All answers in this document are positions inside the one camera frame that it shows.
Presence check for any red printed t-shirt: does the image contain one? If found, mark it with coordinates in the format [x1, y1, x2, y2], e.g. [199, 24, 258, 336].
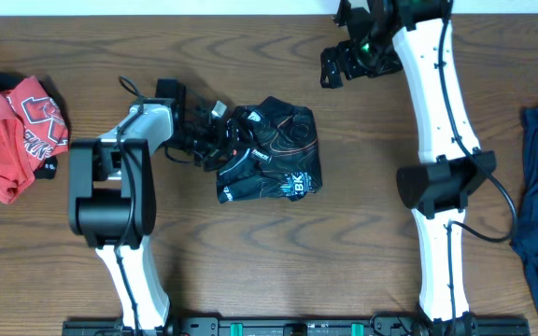
[0, 76, 70, 204]

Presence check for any black orange-patterned jersey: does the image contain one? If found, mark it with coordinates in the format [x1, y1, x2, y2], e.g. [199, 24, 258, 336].
[216, 96, 322, 203]

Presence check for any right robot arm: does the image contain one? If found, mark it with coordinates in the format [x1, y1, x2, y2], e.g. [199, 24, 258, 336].
[319, 1, 496, 323]

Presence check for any black garment under red shirt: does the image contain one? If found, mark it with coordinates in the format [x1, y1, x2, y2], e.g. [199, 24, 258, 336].
[0, 71, 66, 180]

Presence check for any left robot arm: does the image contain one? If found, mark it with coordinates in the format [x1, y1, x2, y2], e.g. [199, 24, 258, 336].
[62, 98, 248, 335]

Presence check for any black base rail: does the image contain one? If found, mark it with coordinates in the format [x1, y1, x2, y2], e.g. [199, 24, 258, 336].
[61, 315, 531, 336]

